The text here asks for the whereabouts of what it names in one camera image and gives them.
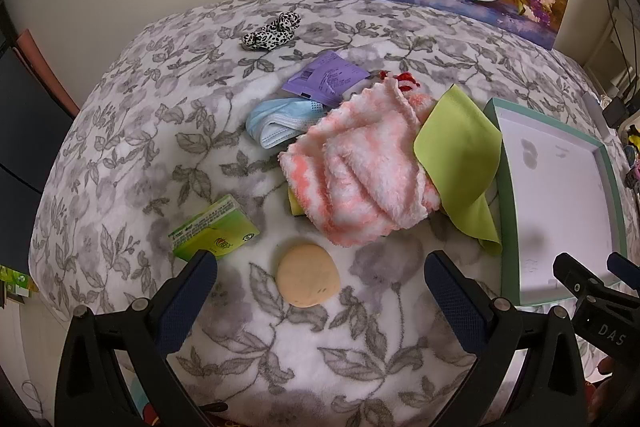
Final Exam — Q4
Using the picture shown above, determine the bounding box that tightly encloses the purple packet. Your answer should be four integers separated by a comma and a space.
281, 51, 371, 106

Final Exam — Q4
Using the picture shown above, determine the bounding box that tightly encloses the green tissue packet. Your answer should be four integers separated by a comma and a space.
168, 194, 260, 263

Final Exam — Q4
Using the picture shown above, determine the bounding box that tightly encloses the grey floral fleece blanket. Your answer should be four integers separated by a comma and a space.
27, 0, 640, 427

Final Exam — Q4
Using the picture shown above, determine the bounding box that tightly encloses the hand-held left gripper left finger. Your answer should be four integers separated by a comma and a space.
54, 249, 221, 427

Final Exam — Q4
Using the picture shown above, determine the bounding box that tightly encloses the green microfibre cloth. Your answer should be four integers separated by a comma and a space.
413, 85, 503, 256

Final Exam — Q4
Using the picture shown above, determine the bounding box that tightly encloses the white slim device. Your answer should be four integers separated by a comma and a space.
582, 89, 613, 140

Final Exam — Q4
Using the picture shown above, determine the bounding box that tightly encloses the red teal patterned cloth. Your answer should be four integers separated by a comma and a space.
120, 377, 231, 427

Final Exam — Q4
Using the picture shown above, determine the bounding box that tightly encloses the black charger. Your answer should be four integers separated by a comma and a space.
602, 97, 628, 128

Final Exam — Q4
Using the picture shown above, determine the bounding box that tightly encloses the yellow sponge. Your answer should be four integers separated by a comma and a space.
287, 189, 313, 218

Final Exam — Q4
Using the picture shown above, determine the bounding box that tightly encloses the green carton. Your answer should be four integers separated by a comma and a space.
0, 264, 38, 308

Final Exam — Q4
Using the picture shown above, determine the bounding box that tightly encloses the beige round powder puff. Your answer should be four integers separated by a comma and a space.
276, 243, 341, 307

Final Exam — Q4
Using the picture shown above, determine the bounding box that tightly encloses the dark cabinet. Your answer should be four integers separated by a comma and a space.
0, 32, 81, 278

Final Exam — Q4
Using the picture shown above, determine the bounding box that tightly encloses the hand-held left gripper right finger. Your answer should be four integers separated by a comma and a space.
424, 249, 588, 427

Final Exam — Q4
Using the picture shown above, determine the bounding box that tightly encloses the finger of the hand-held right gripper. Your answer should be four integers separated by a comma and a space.
606, 251, 640, 298
552, 252, 608, 308

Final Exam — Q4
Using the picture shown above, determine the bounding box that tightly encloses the leopard print scrunchie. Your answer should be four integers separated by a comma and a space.
241, 12, 301, 52

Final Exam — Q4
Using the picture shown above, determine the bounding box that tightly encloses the white box with green rim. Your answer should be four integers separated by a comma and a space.
482, 97, 628, 308

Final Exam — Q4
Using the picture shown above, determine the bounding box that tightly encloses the black charger cable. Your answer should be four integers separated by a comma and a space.
595, 0, 640, 100

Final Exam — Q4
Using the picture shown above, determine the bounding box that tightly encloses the red frilly hair tie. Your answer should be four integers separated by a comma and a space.
377, 69, 418, 94

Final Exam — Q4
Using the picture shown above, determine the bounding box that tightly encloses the pink board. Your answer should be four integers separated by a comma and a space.
15, 29, 81, 112

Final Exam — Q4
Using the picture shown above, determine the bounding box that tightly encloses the blue face mask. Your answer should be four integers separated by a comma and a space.
245, 98, 335, 151

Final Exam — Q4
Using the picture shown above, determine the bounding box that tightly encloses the pink white fluffy towel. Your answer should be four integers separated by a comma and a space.
278, 77, 443, 248

